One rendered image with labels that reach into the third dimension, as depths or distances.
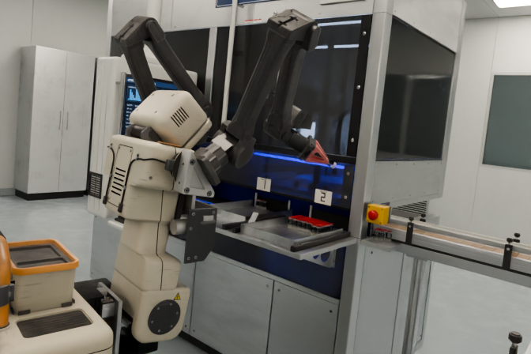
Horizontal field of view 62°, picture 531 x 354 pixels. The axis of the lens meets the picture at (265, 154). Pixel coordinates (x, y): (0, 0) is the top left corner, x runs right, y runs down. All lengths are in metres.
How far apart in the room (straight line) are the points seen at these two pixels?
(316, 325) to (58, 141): 5.08
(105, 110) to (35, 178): 4.40
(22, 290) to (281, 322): 1.30
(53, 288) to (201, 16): 1.74
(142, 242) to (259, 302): 1.05
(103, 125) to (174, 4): 0.95
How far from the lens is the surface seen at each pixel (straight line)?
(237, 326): 2.42
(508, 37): 6.54
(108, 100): 2.15
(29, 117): 6.46
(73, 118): 6.62
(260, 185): 2.16
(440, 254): 1.88
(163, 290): 1.37
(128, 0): 3.18
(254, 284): 2.27
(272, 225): 1.90
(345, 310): 1.99
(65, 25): 7.13
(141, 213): 1.30
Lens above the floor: 1.32
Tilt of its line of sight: 4 degrees down
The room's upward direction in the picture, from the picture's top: 6 degrees clockwise
